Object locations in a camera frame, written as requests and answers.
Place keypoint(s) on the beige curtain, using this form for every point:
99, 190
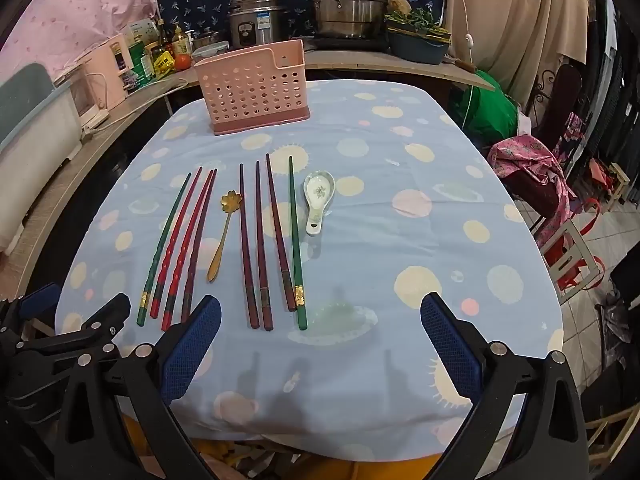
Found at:
520, 25

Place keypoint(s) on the gold flower spoon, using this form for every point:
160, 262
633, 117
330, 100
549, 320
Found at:
229, 201

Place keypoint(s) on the grey countertop board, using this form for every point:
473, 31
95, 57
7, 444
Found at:
350, 62

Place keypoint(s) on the white ceramic soup spoon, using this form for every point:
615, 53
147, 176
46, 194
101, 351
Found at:
319, 190

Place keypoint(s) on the green tin can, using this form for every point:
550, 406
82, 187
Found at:
139, 60

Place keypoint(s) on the clear food container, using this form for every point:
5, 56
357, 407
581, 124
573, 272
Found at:
210, 52

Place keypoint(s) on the bowls with green vegetables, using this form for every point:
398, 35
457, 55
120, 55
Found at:
415, 50

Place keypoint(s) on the green straight chopstick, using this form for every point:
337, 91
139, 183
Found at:
296, 240

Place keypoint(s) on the brown potato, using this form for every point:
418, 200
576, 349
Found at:
398, 5

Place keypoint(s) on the green wavy chopstick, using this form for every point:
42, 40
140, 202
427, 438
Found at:
166, 247

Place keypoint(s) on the black induction cooktop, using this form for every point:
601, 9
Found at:
345, 44

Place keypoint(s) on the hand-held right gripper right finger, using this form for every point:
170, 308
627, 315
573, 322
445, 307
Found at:
450, 350

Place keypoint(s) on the dark brown straight chopstick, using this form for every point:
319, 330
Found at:
247, 250
262, 250
280, 235

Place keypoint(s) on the small lidded steel pot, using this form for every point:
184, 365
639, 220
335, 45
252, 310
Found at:
207, 40

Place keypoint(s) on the pink perforated utensil basket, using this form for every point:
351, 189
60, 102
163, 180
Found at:
250, 90

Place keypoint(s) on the green bag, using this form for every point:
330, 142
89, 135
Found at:
487, 110

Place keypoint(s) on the dark lidded glass jar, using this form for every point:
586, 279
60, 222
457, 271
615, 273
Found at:
154, 52

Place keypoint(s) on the steel rice cooker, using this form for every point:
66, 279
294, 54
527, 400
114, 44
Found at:
257, 25

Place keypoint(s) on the red wavy chopstick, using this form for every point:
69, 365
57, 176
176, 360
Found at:
189, 252
178, 240

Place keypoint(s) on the dark brown wavy chopstick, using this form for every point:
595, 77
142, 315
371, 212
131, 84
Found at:
196, 266

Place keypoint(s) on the translucent storage bin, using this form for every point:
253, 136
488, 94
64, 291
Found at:
35, 140

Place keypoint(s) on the pink electric kettle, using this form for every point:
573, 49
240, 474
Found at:
112, 72

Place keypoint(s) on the dark sauce bottle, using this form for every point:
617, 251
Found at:
162, 35

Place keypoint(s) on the green leafy vegetables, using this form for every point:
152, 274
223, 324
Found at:
415, 19

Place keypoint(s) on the wood grain side counter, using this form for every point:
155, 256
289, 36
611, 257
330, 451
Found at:
75, 160

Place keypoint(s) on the dark metal chair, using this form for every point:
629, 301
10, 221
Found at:
562, 100

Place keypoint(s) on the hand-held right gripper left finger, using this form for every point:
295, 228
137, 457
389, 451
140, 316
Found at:
192, 345

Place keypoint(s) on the yellow snack packet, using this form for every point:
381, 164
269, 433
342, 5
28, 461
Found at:
162, 63

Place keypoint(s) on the pink patterned cloth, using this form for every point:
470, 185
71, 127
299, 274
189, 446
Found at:
530, 170

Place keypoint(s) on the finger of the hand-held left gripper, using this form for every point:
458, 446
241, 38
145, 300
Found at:
107, 314
44, 301

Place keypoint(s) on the yellow oil bottle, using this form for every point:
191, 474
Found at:
182, 40

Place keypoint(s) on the blue dotted tablecloth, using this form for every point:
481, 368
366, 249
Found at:
375, 240

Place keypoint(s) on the steel steamer pot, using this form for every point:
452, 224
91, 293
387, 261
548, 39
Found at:
347, 5

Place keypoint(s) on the red tomato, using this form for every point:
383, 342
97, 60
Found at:
182, 61

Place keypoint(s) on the pink spotted sheet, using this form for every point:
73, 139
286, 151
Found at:
75, 5

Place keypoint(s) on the hanging dark clothes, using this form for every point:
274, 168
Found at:
615, 85

